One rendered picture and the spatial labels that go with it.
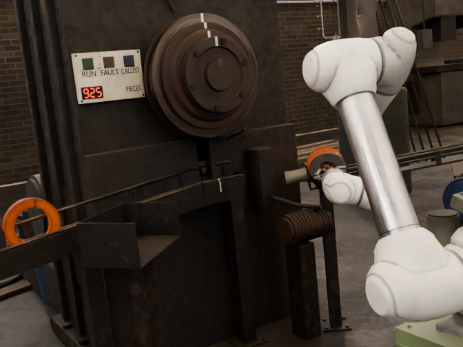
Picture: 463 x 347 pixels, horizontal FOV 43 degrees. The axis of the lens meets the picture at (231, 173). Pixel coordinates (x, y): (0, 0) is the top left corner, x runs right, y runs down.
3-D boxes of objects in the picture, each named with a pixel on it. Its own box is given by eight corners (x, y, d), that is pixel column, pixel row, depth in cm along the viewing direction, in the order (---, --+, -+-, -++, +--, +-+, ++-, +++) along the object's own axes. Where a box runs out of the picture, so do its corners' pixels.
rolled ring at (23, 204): (-8, 221, 190) (-10, 219, 193) (26, 264, 197) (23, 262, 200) (40, 186, 197) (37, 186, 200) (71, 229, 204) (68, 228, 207)
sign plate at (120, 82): (78, 104, 215) (70, 54, 212) (142, 96, 229) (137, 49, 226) (80, 104, 213) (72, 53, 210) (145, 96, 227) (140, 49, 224)
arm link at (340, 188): (317, 194, 215) (353, 202, 215) (322, 205, 199) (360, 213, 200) (324, 166, 212) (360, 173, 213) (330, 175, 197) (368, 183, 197)
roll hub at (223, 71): (184, 116, 218) (176, 39, 213) (247, 108, 232) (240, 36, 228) (191, 116, 213) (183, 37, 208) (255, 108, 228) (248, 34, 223)
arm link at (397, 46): (388, 67, 178) (349, 71, 174) (411, 16, 165) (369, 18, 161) (410, 96, 171) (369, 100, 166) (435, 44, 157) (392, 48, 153)
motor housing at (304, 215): (284, 334, 252) (273, 213, 243) (323, 319, 263) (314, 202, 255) (304, 344, 241) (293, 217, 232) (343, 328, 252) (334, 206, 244)
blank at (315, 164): (309, 189, 238) (309, 184, 236) (308, 159, 247) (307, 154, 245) (348, 186, 236) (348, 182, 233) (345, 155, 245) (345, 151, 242)
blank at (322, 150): (324, 191, 245) (324, 188, 242) (298, 164, 250) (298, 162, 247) (351, 167, 247) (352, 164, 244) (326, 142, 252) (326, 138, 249)
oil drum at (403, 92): (327, 195, 517) (320, 93, 503) (375, 184, 548) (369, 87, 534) (378, 204, 467) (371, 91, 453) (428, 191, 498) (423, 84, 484)
